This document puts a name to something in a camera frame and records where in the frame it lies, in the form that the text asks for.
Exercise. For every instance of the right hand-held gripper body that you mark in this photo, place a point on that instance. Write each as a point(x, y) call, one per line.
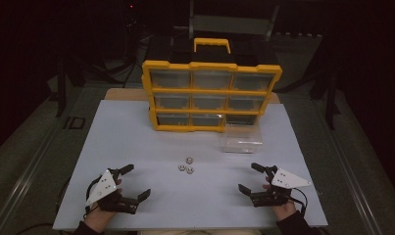
point(288, 179)

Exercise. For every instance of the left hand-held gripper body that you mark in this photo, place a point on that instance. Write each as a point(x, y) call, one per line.
point(103, 187)

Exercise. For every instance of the clear plastic drawer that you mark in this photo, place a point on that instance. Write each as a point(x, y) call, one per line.
point(242, 140)

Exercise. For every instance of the silver hex nut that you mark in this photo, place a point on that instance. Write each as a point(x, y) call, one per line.
point(189, 160)
point(182, 167)
point(189, 169)

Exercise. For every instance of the yellow drawer organizer cabinet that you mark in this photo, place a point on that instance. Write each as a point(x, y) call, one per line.
point(211, 92)

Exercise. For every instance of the person's right hand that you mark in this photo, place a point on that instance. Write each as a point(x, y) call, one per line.
point(285, 211)

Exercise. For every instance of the person's left hand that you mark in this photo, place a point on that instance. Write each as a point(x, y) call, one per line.
point(98, 219)

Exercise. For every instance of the white table board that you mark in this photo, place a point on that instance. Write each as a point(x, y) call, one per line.
point(152, 147)

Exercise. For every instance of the black metal stand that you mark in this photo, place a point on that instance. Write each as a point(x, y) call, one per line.
point(330, 107)
point(61, 91)

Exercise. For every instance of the black tripod with red light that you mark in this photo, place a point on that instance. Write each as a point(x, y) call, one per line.
point(132, 24)

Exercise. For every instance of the metal floor rail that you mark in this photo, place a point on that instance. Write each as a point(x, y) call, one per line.
point(22, 182)
point(352, 182)

